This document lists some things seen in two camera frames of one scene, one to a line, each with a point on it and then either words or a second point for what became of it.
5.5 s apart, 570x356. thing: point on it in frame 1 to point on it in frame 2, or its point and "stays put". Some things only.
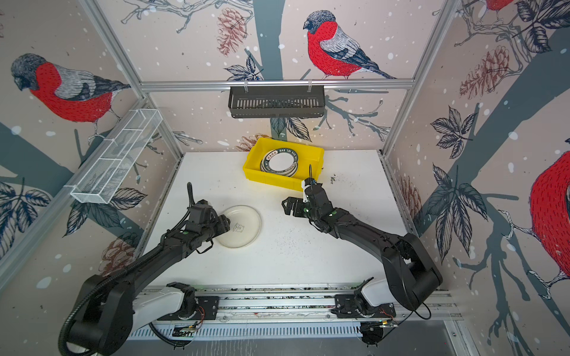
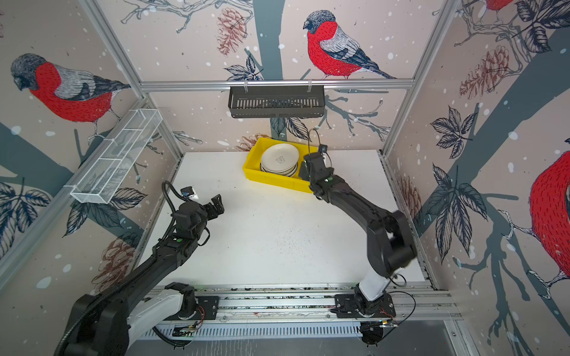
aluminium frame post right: [448, 9] stays put
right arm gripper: [298, 211] to [306, 170]
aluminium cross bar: [278, 83] stays put
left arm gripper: [223, 224] to [217, 204]
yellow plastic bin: [308, 157] stays put
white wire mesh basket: [104, 176] stays put
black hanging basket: [252, 101] stays put
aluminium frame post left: [94, 9] stays put
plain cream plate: [245, 227] to [280, 159]
